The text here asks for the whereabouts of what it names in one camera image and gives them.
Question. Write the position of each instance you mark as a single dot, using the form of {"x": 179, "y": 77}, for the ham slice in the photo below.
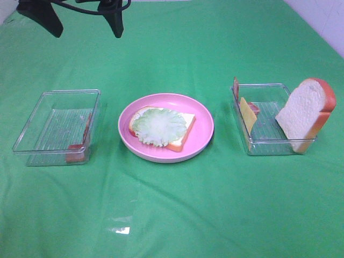
{"x": 236, "y": 87}

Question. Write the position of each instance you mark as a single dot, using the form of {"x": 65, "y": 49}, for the right clear plastic tray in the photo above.
{"x": 266, "y": 136}

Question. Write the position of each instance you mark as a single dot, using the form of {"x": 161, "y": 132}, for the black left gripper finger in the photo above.
{"x": 113, "y": 15}
{"x": 42, "y": 13}

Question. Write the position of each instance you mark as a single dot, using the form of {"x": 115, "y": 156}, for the pink round plate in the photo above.
{"x": 199, "y": 137}

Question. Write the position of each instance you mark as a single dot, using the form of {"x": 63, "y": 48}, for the bacon strip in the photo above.
{"x": 80, "y": 151}

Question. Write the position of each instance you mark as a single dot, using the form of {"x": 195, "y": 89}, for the green lettuce leaf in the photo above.
{"x": 159, "y": 127}

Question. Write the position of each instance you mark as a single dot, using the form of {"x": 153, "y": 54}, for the green table cloth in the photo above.
{"x": 221, "y": 203}

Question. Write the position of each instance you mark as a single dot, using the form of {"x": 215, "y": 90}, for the bread slice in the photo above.
{"x": 306, "y": 111}
{"x": 177, "y": 145}

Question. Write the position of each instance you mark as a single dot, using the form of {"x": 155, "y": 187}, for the clear plastic film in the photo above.
{"x": 119, "y": 210}

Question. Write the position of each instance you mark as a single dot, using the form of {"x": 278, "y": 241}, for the yellow cheese slice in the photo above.
{"x": 249, "y": 113}

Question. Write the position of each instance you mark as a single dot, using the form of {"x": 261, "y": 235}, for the left clear plastic tray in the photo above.
{"x": 57, "y": 121}

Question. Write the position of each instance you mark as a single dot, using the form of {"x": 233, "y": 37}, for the clear plastic tray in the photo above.
{"x": 57, "y": 121}
{"x": 266, "y": 136}

